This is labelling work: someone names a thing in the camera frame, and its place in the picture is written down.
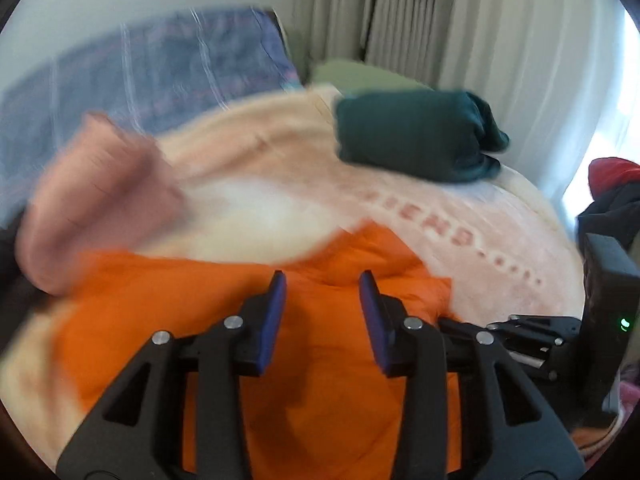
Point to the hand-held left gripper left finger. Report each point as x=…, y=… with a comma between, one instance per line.
x=272, y=320

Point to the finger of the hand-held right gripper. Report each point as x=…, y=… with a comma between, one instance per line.
x=545, y=327
x=542, y=362

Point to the pink garment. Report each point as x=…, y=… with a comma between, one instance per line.
x=90, y=195

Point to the green pillow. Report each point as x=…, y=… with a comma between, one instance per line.
x=360, y=77

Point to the beige curtain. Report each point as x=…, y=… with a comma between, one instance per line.
x=450, y=25

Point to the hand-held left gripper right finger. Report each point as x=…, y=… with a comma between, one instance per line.
x=372, y=320

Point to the blue plaid quilt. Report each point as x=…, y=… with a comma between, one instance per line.
x=150, y=70

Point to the red cloth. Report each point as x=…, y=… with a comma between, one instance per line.
x=617, y=172

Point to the orange puffer jacket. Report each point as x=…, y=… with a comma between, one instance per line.
x=325, y=410

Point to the dark green folded garment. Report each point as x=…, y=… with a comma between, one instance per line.
x=415, y=135

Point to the cream printed blanket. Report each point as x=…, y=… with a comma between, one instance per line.
x=280, y=210

